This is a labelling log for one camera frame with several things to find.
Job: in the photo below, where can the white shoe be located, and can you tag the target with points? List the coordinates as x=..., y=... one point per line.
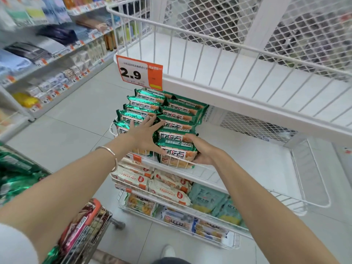
x=168, y=251

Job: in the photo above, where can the white orange snack packet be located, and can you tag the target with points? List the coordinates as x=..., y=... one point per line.
x=137, y=167
x=173, y=178
x=169, y=193
x=129, y=177

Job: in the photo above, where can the white store shelving unit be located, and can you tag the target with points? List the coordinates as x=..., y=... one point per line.
x=63, y=79

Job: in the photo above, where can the person's left middle finger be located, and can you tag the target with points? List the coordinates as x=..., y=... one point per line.
x=151, y=120

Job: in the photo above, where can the person's right forearm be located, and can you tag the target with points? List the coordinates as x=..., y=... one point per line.
x=264, y=211

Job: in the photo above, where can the green biscuit packet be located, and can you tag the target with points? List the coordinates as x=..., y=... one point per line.
x=177, y=152

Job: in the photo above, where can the person's right thumb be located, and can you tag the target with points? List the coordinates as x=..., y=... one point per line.
x=190, y=138

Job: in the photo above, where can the red brown snack packet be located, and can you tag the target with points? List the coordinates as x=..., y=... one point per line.
x=81, y=226

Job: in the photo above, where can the blue white biscuit packet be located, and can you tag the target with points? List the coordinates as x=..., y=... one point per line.
x=177, y=219
x=209, y=230

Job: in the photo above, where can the pile of green foil packets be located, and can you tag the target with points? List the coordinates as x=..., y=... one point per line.
x=19, y=175

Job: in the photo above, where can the person's right hand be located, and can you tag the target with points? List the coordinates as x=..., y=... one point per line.
x=206, y=153

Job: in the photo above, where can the person's left little finger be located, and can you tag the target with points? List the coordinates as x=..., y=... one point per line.
x=132, y=124

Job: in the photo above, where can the small orange shelf label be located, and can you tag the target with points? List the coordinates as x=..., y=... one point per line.
x=133, y=158
x=123, y=188

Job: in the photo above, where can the teal snack bag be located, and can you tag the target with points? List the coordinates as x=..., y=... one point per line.
x=206, y=199
x=229, y=213

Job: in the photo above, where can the person's left hand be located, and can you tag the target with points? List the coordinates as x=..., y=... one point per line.
x=141, y=138

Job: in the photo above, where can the person's left forearm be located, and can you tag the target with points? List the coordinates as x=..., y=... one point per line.
x=63, y=189

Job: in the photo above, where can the white sleeve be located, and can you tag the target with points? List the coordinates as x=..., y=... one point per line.
x=15, y=246

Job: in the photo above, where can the orange white price sign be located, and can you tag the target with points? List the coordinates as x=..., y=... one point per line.
x=137, y=71

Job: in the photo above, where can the yellow green snack packet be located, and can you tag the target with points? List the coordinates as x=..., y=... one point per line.
x=140, y=204

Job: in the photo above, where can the person's left thumb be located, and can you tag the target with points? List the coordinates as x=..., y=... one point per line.
x=160, y=151

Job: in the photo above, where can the stack of green snack packs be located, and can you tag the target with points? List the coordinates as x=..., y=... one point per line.
x=178, y=111

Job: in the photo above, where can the row of goods on shelving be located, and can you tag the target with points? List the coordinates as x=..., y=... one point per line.
x=41, y=54

